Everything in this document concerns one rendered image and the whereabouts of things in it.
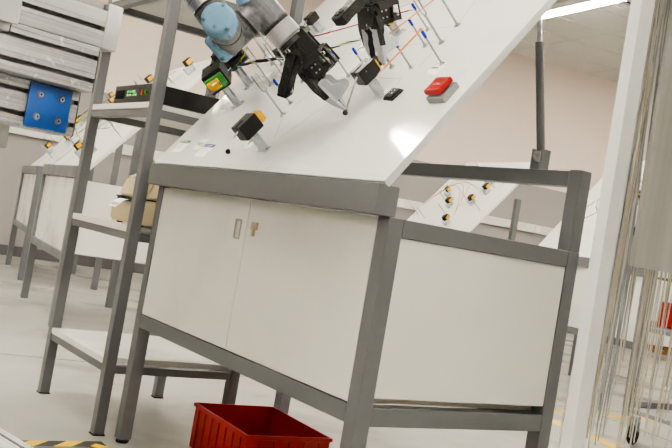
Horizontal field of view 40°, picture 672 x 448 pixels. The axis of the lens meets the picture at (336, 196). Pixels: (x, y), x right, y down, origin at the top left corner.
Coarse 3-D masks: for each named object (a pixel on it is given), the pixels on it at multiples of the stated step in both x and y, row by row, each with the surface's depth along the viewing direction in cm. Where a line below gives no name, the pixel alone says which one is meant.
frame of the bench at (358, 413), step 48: (384, 240) 193; (432, 240) 200; (480, 240) 208; (144, 288) 286; (384, 288) 193; (144, 336) 286; (192, 336) 256; (384, 336) 194; (288, 384) 214; (528, 432) 226
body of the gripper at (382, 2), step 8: (376, 0) 222; (384, 0) 223; (392, 0) 222; (368, 8) 221; (376, 8) 221; (384, 8) 223; (392, 8) 223; (360, 16) 225; (368, 16) 222; (384, 16) 223; (392, 16) 224; (400, 16) 224; (360, 24) 226; (368, 24) 223
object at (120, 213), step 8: (128, 184) 314; (120, 192) 316; (128, 192) 311; (152, 192) 302; (128, 200) 305; (152, 200) 303; (112, 208) 314; (120, 208) 310; (128, 208) 305; (144, 208) 300; (152, 208) 302; (112, 216) 313; (120, 216) 309; (128, 216) 304; (144, 216) 301; (152, 216) 302; (144, 224) 302
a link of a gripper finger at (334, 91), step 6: (318, 84) 220; (324, 84) 220; (330, 84) 220; (336, 84) 219; (342, 84) 219; (324, 90) 220; (330, 90) 220; (336, 90) 220; (342, 90) 220; (330, 96) 221; (336, 96) 221; (330, 102) 221; (336, 102) 221; (342, 108) 222
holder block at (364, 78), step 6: (366, 60) 225; (372, 60) 223; (360, 66) 225; (366, 66) 223; (372, 66) 224; (378, 66) 224; (354, 72) 224; (360, 72) 222; (366, 72) 223; (372, 72) 224; (378, 72) 225; (354, 78) 226; (360, 78) 223; (366, 78) 223; (372, 78) 224; (360, 84) 226; (366, 84) 224
